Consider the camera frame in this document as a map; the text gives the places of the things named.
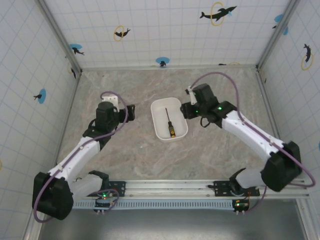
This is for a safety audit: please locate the upright dolphin ring sticker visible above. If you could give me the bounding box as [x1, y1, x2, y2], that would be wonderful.
[300, 43, 315, 71]

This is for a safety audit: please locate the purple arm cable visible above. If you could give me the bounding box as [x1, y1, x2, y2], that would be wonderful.
[31, 91, 130, 223]
[191, 71, 317, 188]

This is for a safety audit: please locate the black yellow handled screwdriver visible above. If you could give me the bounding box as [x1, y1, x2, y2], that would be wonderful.
[164, 107, 176, 138]

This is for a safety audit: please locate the green lit controller board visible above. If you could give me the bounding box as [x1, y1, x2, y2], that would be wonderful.
[231, 199, 250, 215]
[93, 191, 114, 213]

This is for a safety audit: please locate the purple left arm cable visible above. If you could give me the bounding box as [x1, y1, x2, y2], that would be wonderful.
[31, 91, 130, 223]

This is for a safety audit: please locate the small dolphin ring sticker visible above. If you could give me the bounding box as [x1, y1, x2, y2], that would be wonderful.
[113, 24, 132, 42]

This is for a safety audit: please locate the white plastic bin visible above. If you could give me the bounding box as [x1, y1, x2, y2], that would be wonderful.
[150, 96, 189, 142]

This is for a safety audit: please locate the aluminium corner frame post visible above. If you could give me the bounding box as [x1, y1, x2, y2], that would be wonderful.
[256, 0, 301, 70]
[36, 0, 83, 76]

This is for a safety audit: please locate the blue disc dolphin sticker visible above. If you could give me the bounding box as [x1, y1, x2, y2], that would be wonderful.
[33, 88, 47, 105]
[68, 43, 86, 57]
[155, 56, 171, 68]

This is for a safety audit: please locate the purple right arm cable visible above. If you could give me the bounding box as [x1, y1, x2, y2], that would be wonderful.
[191, 71, 317, 188]

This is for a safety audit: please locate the grey metal shelf plate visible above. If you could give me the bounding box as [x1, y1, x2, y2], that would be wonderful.
[37, 199, 309, 240]

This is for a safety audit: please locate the aluminium table edge bar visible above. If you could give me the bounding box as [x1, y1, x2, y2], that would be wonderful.
[80, 63, 259, 71]

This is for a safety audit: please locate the short purple base cable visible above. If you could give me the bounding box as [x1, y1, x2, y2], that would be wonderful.
[244, 186, 268, 215]
[94, 188, 121, 214]

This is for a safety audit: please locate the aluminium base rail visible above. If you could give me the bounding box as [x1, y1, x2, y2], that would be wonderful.
[109, 178, 311, 200]

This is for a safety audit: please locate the white slotted cable duct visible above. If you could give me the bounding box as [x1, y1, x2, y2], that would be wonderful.
[72, 198, 237, 211]

